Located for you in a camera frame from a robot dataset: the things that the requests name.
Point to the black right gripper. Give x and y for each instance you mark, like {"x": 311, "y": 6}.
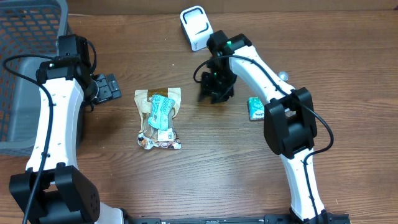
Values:
{"x": 208, "y": 88}

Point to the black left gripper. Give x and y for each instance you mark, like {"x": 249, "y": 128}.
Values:
{"x": 110, "y": 89}

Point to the green white tissue pack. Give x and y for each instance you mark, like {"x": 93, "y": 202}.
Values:
{"x": 255, "y": 108}

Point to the teal white snack packet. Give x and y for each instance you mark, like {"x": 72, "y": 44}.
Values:
{"x": 161, "y": 107}

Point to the beige brown paper pouch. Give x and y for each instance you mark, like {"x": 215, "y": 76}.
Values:
{"x": 143, "y": 100}

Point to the brown patterned snack packet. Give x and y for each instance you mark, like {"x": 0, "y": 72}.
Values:
{"x": 159, "y": 138}

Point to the clear bottle yellow liquid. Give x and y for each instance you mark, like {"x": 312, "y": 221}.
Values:
{"x": 283, "y": 76}

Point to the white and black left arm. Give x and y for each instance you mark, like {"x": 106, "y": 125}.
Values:
{"x": 52, "y": 189}

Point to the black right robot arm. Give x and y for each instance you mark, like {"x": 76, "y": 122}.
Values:
{"x": 289, "y": 119}

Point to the white barcode scanner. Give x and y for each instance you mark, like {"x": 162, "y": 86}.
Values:
{"x": 196, "y": 27}

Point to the grey plastic mesh basket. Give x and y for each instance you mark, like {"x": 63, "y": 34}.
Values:
{"x": 29, "y": 33}

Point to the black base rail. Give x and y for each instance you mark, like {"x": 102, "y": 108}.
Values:
{"x": 217, "y": 221}

